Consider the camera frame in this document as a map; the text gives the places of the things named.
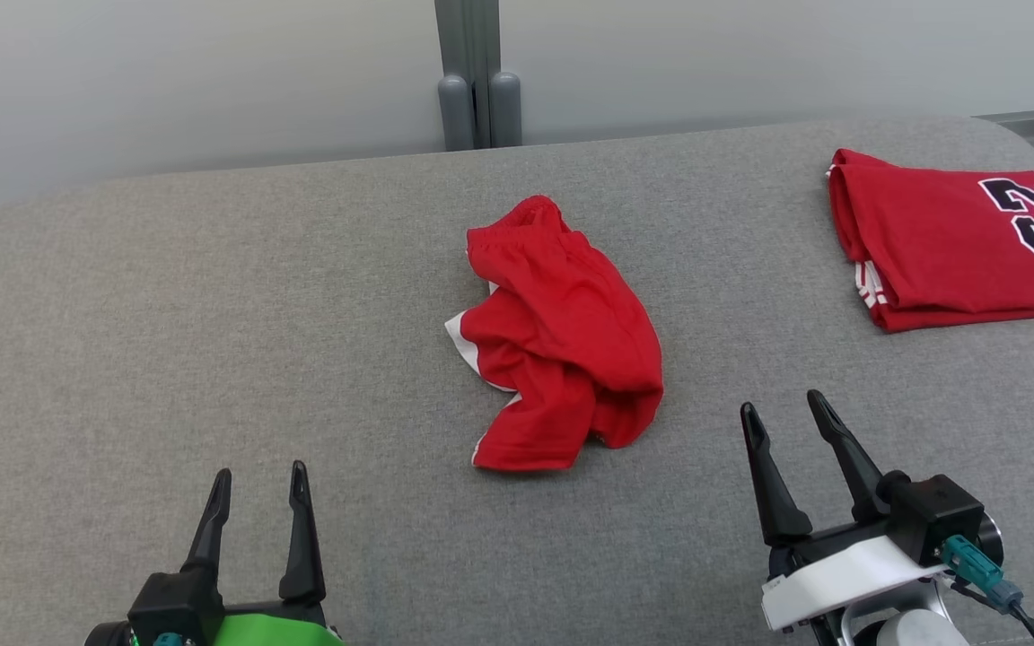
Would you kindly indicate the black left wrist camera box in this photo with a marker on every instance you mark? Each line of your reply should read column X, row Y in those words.
column 176, row 606

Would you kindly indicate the red shorts with white trim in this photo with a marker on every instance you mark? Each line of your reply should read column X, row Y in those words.
column 562, row 341

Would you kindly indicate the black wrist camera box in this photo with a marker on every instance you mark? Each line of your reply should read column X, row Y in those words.
column 176, row 606
column 934, row 520

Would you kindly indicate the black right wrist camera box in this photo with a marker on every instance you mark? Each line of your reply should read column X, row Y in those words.
column 934, row 520

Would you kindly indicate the red jersey with white sleeves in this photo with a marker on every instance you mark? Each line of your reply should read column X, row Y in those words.
column 948, row 242

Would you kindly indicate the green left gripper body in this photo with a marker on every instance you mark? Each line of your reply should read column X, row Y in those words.
column 275, row 628

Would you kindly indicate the grey metal partition post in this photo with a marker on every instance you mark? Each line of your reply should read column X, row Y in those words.
column 477, row 81

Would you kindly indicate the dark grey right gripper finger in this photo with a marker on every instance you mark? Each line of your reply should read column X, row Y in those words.
column 777, row 502
column 863, row 480

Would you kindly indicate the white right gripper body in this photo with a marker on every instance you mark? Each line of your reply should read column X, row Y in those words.
column 849, row 574

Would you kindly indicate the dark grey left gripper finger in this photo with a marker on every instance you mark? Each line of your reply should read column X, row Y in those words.
column 303, row 547
column 210, row 529

